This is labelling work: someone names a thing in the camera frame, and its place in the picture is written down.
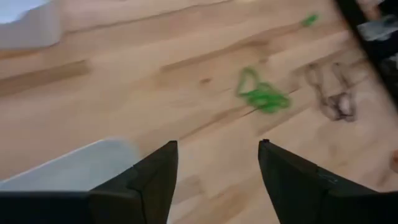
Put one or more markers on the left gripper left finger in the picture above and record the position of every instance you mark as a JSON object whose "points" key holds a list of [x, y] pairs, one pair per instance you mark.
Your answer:
{"points": [[124, 199]]}

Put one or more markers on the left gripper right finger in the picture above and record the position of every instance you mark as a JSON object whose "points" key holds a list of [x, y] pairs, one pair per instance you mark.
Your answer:
{"points": [[311, 199]]}

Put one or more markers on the dark purple rubber band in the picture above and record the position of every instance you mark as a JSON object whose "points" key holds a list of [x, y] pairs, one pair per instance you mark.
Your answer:
{"points": [[339, 107]]}

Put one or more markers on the green rubber band bunch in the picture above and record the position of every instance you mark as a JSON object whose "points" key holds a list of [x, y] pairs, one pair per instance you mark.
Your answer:
{"points": [[267, 99]]}

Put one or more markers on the white plastic basket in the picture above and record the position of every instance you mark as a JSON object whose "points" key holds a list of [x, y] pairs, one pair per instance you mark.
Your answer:
{"points": [[28, 28], [77, 168]]}

